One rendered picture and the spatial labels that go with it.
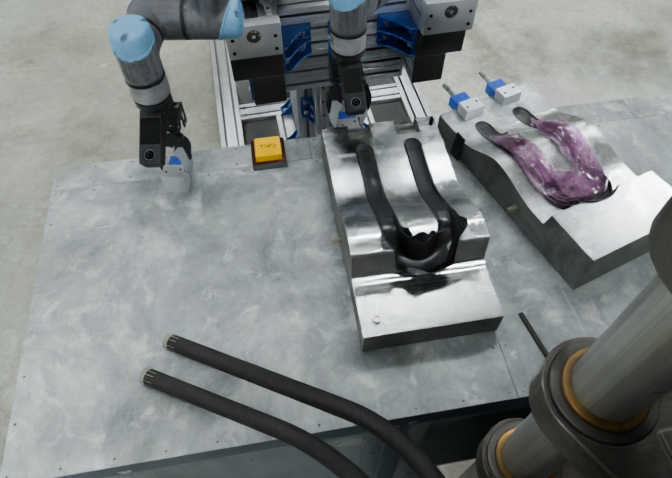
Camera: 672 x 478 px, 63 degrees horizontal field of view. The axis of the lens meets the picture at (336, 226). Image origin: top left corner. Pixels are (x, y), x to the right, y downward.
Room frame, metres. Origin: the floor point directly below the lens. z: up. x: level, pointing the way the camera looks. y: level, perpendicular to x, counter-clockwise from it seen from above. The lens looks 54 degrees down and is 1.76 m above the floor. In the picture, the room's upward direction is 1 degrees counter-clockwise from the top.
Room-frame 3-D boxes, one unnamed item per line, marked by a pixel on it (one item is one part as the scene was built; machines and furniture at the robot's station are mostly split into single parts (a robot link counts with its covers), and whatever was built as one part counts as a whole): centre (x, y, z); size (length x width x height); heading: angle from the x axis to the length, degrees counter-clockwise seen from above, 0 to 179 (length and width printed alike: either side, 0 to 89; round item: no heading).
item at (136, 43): (0.84, 0.36, 1.15); 0.09 x 0.08 x 0.11; 1
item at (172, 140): (0.85, 0.36, 0.99); 0.09 x 0.08 x 0.12; 178
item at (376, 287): (0.67, -0.14, 0.87); 0.50 x 0.26 x 0.14; 9
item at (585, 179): (0.81, -0.47, 0.90); 0.26 x 0.18 x 0.08; 26
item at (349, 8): (0.99, -0.03, 1.15); 0.09 x 0.08 x 0.11; 137
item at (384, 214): (0.69, -0.14, 0.92); 0.35 x 0.16 x 0.09; 9
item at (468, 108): (1.03, -0.30, 0.86); 0.13 x 0.05 x 0.05; 26
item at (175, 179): (0.86, 0.36, 0.83); 0.13 x 0.05 x 0.05; 178
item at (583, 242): (0.81, -0.48, 0.86); 0.50 x 0.26 x 0.11; 26
